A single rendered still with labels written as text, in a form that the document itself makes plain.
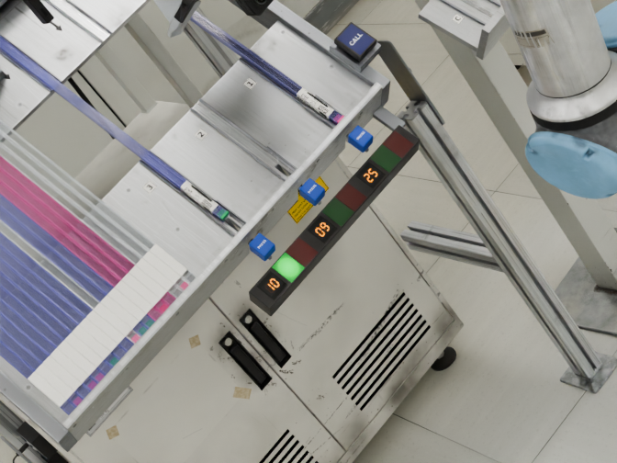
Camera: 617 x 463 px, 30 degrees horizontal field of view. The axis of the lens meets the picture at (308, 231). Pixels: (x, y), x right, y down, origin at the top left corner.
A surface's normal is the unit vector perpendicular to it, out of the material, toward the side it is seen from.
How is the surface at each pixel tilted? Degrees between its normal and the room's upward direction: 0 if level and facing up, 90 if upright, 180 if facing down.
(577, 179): 97
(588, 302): 0
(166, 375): 90
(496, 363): 0
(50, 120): 90
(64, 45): 45
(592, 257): 90
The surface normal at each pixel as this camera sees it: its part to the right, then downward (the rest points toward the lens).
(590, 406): -0.55, -0.69
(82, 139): 0.54, 0.15
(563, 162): -0.51, 0.80
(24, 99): 0.00, -0.39
